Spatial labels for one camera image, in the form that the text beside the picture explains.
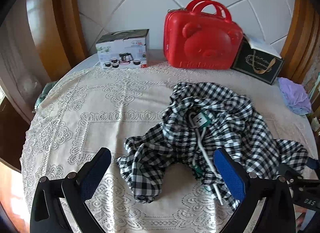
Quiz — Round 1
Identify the white clothes hanger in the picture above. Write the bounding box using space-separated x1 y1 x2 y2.
189 112 225 206

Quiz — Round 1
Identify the green cloth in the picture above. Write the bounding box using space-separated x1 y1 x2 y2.
34 81 59 111

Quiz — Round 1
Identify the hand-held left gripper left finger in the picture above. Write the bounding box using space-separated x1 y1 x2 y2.
30 147 112 233

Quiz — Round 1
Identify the wooden frame post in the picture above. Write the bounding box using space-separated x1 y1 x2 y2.
51 0 88 81
280 0 316 84

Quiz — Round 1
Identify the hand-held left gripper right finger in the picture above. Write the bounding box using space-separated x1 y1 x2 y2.
213 147 297 233

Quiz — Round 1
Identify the purple cloth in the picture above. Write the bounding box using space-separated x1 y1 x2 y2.
277 77 312 113

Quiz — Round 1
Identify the light blue cloth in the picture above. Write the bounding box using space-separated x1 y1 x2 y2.
290 103 312 116

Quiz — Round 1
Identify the cream lace tablecloth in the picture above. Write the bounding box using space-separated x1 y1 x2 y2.
21 53 314 233

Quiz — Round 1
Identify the tea set cardboard box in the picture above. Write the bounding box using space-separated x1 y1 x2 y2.
95 29 150 70

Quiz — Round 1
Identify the black gift box gold ribbon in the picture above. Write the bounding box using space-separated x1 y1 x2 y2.
230 35 285 86

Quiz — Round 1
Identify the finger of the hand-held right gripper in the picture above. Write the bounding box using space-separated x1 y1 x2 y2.
276 163 304 183

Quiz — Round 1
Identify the red bear-face carry case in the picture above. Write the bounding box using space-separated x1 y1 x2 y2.
164 0 243 70

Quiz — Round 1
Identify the black white checked garment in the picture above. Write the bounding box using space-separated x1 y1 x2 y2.
116 81 310 205

